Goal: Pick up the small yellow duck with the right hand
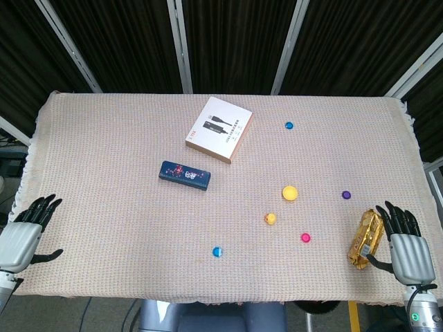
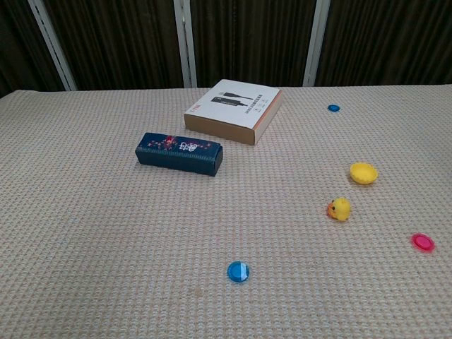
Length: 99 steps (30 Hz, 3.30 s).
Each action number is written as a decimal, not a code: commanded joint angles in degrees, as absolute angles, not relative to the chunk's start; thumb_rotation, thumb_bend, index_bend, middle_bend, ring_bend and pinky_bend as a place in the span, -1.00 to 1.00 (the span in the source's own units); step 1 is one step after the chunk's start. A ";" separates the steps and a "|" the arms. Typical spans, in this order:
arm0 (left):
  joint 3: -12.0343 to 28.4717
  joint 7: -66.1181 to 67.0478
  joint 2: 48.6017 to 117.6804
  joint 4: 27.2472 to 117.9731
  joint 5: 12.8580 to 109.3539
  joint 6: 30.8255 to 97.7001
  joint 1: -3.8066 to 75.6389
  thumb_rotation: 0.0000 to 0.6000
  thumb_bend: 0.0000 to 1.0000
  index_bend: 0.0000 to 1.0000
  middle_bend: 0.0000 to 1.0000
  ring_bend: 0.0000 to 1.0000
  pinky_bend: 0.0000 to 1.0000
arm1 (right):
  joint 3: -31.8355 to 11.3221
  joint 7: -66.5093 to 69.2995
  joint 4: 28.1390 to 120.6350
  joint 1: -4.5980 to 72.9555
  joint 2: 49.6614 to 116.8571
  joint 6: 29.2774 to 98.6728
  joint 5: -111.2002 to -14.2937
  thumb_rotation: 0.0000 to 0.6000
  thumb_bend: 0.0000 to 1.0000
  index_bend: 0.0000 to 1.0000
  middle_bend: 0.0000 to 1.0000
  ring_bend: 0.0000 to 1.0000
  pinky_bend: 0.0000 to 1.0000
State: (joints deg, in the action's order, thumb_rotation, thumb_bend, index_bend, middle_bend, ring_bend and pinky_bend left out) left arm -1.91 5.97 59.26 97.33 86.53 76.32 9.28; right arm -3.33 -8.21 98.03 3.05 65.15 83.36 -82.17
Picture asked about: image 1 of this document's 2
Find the beige woven tablecloth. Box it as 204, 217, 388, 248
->
8, 90, 443, 307

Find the black and silver right hand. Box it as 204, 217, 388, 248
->
366, 201, 437, 286

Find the yellow strip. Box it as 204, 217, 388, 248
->
348, 300, 359, 332

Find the white cable packaging box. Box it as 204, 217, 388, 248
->
185, 95, 255, 166

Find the white metal frame post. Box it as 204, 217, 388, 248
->
34, 0, 103, 94
167, 0, 194, 94
271, 0, 310, 95
383, 33, 443, 100
0, 116, 31, 146

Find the black and silver left hand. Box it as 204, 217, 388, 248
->
0, 194, 64, 274

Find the grey blue robot torso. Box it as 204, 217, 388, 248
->
138, 299, 288, 332

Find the black fuzzy object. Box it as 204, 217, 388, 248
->
296, 299, 342, 315

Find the black pleated curtain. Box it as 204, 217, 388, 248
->
0, 0, 443, 163

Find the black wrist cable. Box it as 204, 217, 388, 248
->
406, 283, 437, 312

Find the navy blue floral box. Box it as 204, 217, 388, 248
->
158, 160, 211, 192

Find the gold foil snack packet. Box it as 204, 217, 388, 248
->
347, 208, 385, 270

